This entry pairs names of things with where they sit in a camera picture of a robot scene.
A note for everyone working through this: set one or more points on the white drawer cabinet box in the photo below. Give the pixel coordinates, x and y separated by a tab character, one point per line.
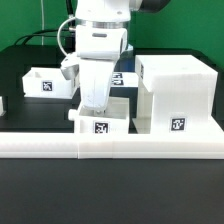
175	95

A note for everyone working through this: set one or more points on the white drawer tray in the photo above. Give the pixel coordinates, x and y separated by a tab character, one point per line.
114	120
42	82

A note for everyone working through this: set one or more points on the white L-shaped fence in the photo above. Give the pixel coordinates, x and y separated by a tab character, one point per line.
126	146

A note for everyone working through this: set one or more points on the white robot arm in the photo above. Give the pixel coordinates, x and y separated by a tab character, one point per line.
113	14

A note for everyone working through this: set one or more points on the fiducial marker sheet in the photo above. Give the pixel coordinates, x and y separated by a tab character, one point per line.
124	79

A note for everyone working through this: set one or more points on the white front drawer tray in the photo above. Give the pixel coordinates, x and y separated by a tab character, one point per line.
114	120

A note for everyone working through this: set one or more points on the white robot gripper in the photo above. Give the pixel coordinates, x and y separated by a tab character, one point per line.
98	51

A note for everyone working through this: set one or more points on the white block at left edge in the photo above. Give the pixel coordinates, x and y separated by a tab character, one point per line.
2	111

